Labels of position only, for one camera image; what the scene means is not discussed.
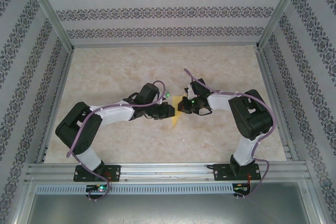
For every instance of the yellow paper sheet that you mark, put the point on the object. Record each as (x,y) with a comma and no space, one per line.
(176,120)

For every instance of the aluminium lower frame bar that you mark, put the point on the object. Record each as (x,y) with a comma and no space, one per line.
(313,203)
(22,208)

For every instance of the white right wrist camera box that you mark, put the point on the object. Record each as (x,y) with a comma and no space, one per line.
(188,91)

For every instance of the aluminium frame post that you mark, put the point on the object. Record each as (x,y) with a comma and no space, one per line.
(282,6)
(47,6)

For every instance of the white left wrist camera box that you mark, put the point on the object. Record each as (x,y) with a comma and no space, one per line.
(165,95)

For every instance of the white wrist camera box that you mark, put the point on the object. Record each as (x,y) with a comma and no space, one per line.
(165,95)
(188,91)

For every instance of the aluminium mounting rail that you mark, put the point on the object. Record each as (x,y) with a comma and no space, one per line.
(168,169)

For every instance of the grey metal sheet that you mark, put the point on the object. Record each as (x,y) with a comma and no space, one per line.
(168,209)

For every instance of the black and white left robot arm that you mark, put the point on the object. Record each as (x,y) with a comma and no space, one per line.
(76,127)

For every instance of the aluminium rear rail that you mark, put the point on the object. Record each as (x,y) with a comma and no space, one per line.
(165,45)

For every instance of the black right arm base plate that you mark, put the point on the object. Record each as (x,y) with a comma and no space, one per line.
(221,172)

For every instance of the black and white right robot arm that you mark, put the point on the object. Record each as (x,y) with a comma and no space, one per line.
(252,113)

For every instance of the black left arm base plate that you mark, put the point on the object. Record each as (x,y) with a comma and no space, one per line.
(115,172)

